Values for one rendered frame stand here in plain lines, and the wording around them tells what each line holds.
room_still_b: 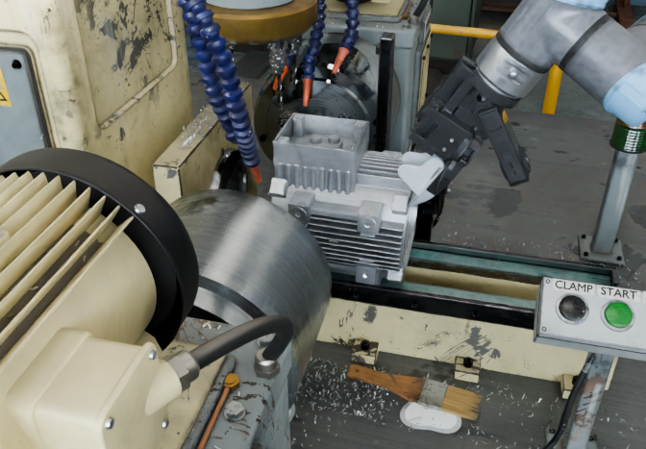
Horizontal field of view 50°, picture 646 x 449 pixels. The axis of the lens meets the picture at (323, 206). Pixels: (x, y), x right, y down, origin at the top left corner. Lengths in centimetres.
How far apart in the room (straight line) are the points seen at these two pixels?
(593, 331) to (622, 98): 26
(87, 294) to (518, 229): 111
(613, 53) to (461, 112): 19
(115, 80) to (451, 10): 329
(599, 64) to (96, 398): 61
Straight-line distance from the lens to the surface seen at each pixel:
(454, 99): 88
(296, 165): 99
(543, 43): 83
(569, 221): 152
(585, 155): 179
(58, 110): 95
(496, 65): 84
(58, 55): 92
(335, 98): 122
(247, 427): 57
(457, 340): 110
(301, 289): 78
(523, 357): 112
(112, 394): 40
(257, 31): 89
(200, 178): 101
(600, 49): 81
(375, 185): 99
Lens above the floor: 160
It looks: 33 degrees down
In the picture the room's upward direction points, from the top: straight up
